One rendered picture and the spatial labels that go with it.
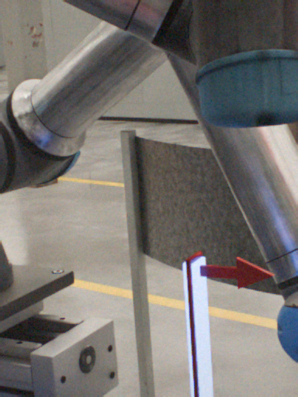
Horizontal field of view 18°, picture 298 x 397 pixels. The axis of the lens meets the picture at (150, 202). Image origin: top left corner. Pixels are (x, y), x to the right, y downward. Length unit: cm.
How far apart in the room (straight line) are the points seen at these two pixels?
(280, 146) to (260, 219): 7
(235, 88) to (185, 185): 227
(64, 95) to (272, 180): 39
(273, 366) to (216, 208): 105
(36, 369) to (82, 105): 32
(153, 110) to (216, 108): 1017
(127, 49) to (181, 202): 180
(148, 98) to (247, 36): 1020
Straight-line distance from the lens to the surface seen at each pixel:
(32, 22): 737
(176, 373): 362
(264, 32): 58
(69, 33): 1156
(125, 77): 113
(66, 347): 112
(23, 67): 732
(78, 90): 116
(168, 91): 1057
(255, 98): 59
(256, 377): 355
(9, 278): 122
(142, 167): 307
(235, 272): 71
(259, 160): 88
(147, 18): 71
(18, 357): 115
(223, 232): 276
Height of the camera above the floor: 138
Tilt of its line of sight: 12 degrees down
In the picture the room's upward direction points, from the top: 4 degrees counter-clockwise
